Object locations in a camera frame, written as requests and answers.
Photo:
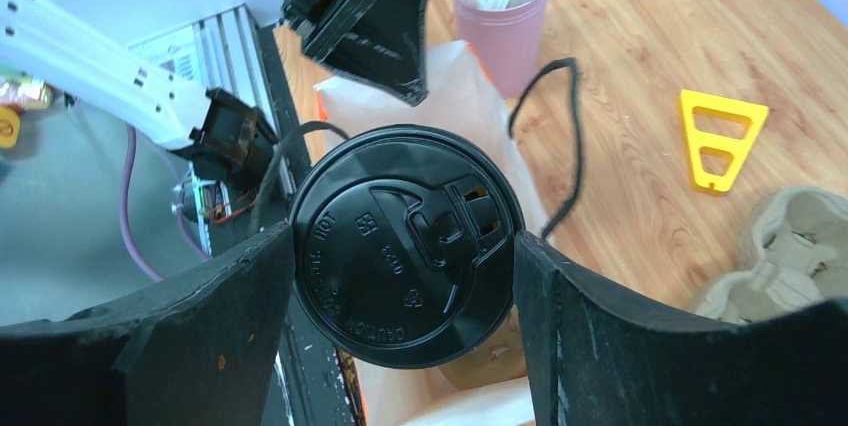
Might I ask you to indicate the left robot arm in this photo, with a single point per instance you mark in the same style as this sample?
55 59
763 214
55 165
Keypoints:
225 138

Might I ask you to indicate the yellow plastic triangle piece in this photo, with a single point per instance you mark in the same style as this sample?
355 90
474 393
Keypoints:
700 142

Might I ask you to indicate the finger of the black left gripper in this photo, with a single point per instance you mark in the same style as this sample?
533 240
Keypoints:
380 43

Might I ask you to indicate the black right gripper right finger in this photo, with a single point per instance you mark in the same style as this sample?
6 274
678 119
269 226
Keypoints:
599 353

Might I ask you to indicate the pink cup of straws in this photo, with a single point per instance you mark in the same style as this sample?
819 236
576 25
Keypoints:
506 37

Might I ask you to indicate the single cardboard cup carrier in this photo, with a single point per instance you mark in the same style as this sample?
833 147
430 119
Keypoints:
499 358

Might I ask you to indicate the orange and white paper bag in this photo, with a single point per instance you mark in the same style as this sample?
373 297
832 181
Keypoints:
465 102

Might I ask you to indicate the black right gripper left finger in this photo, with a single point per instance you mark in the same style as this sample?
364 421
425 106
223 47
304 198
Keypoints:
195 349

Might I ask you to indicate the cardboard cup carrier stack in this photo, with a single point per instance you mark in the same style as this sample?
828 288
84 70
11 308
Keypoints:
791 253

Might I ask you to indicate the black plastic cup lid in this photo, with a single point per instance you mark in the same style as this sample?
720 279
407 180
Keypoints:
403 242

